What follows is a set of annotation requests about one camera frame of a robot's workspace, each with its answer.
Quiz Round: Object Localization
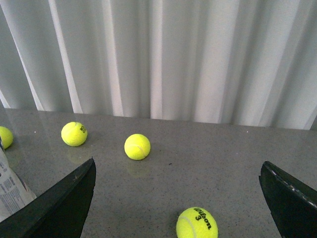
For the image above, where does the tennis ball with black logo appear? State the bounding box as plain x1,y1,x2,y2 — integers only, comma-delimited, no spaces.
61,121,88,147

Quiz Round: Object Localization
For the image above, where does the middle yellow tennis ball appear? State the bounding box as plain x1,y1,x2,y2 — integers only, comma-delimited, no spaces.
124,134,151,160

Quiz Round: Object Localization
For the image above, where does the white blue tennis ball can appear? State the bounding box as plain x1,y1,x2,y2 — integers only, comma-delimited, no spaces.
0,143,37,222

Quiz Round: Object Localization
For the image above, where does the yellow tennis ball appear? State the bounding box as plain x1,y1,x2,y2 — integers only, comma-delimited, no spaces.
124,134,151,160
0,126,13,149

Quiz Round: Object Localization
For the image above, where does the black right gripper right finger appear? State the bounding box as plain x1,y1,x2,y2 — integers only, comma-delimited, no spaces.
259,161,317,238

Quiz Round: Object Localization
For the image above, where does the leftmost yellow tennis ball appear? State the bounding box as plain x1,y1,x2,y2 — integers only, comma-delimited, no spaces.
0,126,13,149

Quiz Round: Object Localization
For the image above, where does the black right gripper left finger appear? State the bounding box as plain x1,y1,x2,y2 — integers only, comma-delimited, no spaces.
0,159,96,238

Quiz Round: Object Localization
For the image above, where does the tennis ball with Wilson 3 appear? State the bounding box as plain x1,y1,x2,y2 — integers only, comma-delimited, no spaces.
176,207,218,238

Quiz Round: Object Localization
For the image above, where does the white pleated curtain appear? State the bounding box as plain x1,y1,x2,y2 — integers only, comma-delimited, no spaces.
0,0,317,129

